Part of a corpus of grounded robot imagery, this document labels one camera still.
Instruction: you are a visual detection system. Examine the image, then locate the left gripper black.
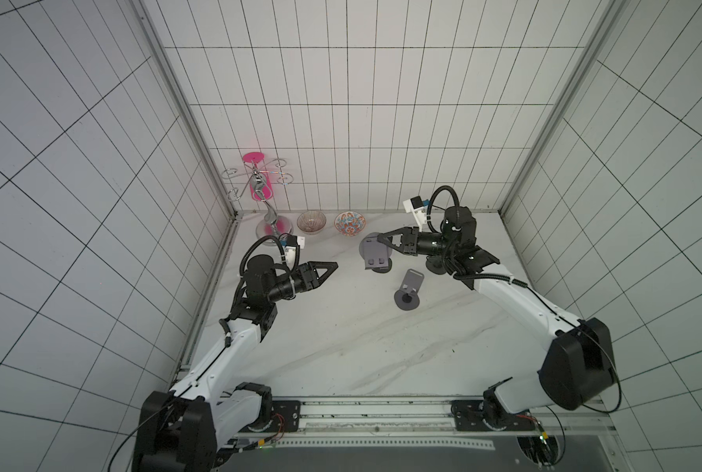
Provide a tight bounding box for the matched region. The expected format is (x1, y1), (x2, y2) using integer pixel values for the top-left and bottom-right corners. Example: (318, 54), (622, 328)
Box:
(267, 260), (339, 301)

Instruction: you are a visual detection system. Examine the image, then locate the black phone stand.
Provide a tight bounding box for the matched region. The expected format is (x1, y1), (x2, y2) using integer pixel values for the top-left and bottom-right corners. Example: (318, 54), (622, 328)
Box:
(372, 258), (392, 273)
(426, 257), (447, 275)

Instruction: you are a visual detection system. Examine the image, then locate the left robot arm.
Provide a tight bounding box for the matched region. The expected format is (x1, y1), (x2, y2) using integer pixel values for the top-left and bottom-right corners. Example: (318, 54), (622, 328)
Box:
(128, 235), (338, 471)

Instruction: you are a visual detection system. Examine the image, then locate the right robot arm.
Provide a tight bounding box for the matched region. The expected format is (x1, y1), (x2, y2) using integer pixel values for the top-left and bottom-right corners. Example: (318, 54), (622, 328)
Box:
(377, 185), (622, 431)

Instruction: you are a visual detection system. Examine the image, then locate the colourful patterned bowl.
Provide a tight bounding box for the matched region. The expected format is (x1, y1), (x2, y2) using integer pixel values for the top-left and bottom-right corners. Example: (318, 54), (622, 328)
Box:
(333, 210), (367, 237)

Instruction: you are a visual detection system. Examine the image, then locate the pink cup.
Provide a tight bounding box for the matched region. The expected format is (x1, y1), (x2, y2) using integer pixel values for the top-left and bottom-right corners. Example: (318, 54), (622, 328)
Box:
(242, 151), (274, 203)

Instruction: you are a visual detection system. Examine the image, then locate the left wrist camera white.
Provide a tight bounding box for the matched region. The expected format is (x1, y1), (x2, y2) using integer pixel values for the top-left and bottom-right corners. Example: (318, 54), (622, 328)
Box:
(278, 233), (306, 269)

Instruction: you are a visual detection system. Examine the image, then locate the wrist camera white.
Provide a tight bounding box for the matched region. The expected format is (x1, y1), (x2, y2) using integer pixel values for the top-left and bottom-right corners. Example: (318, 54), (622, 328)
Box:
(402, 196), (433, 231)
(278, 233), (306, 269)

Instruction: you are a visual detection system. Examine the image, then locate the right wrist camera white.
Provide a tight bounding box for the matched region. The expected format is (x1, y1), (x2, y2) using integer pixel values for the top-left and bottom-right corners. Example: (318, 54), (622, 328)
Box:
(402, 196), (433, 231)

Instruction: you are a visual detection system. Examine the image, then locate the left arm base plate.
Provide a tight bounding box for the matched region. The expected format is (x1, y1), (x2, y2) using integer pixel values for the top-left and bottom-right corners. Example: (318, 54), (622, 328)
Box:
(239, 400), (302, 436)

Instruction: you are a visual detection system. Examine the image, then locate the aluminium mounting rail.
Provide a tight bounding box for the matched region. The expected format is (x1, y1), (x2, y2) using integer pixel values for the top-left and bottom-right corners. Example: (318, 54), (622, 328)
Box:
(236, 396), (614, 450)

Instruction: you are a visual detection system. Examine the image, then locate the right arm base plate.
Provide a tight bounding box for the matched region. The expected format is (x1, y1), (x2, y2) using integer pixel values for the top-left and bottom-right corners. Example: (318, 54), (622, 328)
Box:
(450, 398), (536, 433)

